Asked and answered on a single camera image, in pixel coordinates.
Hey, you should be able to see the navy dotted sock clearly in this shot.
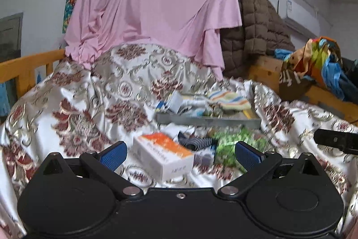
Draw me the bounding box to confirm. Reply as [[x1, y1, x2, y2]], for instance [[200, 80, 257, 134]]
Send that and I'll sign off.
[[178, 132, 218, 152]]

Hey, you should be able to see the striped pastel sock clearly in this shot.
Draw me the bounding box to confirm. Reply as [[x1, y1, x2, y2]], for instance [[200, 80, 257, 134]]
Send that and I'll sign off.
[[206, 90, 251, 111]]

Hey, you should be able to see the white and blue sock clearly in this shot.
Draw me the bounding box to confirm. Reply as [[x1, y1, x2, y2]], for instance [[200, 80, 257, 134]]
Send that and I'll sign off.
[[179, 95, 212, 112]]

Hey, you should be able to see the grey face mask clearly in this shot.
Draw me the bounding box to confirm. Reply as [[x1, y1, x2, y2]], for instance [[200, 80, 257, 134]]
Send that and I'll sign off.
[[156, 90, 183, 114]]

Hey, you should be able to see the bag of green paper stars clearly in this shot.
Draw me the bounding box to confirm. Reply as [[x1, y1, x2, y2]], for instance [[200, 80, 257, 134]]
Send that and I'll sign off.
[[213, 126, 272, 169]]

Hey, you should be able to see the white orange medicine box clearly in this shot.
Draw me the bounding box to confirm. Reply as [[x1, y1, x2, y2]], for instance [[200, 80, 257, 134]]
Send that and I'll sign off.
[[131, 132, 194, 182]]

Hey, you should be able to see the grey tray with colourful picture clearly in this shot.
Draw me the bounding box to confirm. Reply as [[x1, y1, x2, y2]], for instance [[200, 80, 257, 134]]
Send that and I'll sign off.
[[155, 101, 261, 129]]

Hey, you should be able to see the floral satin bedspread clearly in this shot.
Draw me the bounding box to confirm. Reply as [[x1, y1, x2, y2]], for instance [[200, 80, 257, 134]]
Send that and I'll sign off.
[[1, 44, 357, 238]]

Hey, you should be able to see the brown bag with white letters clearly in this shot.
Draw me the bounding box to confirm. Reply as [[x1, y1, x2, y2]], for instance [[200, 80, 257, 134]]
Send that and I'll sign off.
[[279, 65, 316, 102]]

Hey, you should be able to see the colourful clothes pile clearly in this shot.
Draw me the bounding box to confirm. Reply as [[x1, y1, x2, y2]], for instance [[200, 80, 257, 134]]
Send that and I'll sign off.
[[274, 36, 357, 104]]

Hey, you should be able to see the white air conditioner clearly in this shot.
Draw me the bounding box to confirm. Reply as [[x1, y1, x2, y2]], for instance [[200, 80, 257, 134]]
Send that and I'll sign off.
[[277, 0, 320, 38]]

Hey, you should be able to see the brown quilted jacket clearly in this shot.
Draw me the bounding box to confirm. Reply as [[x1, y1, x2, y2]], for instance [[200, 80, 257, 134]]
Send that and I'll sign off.
[[220, 0, 295, 78]]

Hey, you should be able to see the grey door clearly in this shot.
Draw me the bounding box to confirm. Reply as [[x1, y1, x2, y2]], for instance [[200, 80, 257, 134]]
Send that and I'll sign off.
[[0, 13, 23, 62]]

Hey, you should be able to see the pink draped sheet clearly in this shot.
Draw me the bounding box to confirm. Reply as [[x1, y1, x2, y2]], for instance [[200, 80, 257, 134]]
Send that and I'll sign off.
[[64, 0, 241, 79]]

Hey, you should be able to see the wooden bed frame right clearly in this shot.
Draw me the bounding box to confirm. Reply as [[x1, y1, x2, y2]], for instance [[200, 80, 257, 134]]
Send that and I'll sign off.
[[247, 56, 357, 126]]

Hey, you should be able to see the wooden bed rail left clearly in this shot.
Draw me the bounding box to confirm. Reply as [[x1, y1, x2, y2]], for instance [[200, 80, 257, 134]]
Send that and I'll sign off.
[[0, 49, 65, 98]]

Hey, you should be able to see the colourful wall poster left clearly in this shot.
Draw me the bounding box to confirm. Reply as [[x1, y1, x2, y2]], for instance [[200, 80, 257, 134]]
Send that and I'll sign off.
[[62, 0, 77, 34]]

